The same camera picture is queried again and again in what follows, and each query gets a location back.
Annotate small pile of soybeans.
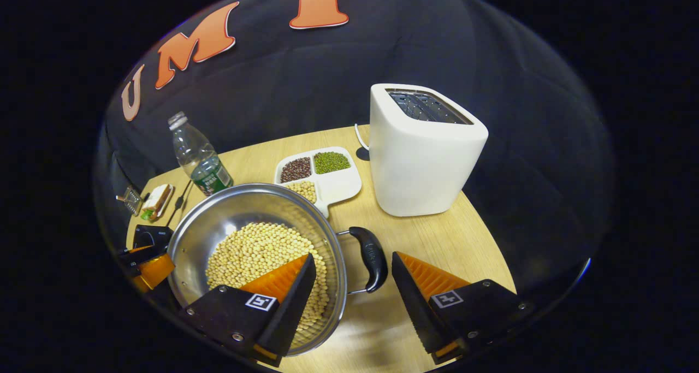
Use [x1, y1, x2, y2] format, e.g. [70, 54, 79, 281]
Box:
[284, 181, 317, 204]

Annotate black induction cooktop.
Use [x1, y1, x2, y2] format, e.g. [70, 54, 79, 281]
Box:
[133, 224, 174, 251]

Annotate sandwich on plate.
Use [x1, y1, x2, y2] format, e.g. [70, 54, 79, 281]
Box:
[141, 183, 175, 222]

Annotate pile of red beans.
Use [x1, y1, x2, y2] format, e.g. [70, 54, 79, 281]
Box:
[280, 157, 312, 183]

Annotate pile of soybeans in pot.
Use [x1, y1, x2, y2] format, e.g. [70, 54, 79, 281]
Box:
[205, 222, 330, 333]

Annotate clear plastic water bottle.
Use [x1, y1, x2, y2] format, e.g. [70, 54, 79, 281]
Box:
[167, 111, 234, 197]

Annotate wire mesh holder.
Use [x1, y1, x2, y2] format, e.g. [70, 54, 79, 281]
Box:
[116, 186, 144, 216]

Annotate stainless steel pot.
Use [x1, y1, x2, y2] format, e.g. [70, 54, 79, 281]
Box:
[167, 183, 389, 357]

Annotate white toaster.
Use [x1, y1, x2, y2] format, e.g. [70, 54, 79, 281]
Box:
[369, 83, 489, 217]

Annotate black power cable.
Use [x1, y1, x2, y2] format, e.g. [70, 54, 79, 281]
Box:
[165, 179, 193, 227]

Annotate white divided dish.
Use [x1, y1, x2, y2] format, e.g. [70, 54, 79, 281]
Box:
[273, 146, 363, 219]

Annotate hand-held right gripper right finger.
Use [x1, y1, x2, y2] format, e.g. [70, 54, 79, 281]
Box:
[391, 251, 538, 365]

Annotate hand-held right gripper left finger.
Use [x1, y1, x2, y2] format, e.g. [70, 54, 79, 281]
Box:
[179, 253, 317, 368]

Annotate white toaster cable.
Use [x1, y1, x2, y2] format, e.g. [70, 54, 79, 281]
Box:
[354, 123, 372, 152]

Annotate pile of green mung beans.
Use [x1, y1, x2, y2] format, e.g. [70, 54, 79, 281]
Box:
[313, 151, 351, 175]

